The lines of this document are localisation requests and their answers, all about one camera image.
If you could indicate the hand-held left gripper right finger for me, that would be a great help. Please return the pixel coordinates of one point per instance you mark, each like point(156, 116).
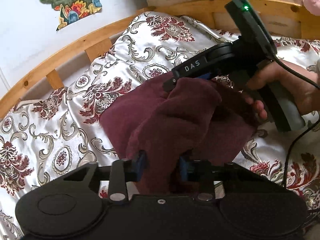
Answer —
point(183, 168)

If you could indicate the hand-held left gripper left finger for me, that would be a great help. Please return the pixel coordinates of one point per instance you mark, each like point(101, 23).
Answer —
point(141, 163)

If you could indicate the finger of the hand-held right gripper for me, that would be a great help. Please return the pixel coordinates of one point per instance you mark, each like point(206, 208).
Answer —
point(207, 76)
point(191, 65)

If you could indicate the maroon long-sleeve sweater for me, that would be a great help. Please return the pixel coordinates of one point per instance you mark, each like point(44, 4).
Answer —
point(180, 120)

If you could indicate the person's right hand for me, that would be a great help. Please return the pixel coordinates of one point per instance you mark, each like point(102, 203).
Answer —
point(295, 87)

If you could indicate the pink cloth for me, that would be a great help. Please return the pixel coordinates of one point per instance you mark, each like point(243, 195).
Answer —
point(313, 1)

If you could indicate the floral satin bedspread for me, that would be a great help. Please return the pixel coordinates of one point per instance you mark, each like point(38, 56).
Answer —
point(62, 120)

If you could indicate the wooden bed frame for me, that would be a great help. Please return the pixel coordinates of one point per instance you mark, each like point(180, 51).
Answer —
point(75, 40)

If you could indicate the landscape wall poster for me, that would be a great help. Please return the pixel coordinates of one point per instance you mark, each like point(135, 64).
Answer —
point(72, 2)

